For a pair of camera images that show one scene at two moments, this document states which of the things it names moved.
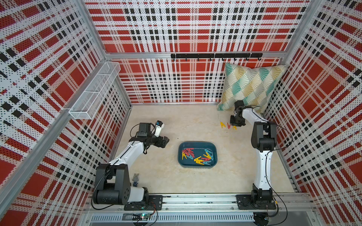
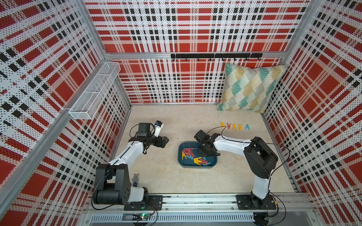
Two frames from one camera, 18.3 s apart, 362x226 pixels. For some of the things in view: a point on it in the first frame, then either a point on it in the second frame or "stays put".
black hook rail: [254, 55] stays put
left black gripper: [163, 141] stays put
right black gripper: [233, 123] -> [201, 153]
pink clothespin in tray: [188, 151] stays put
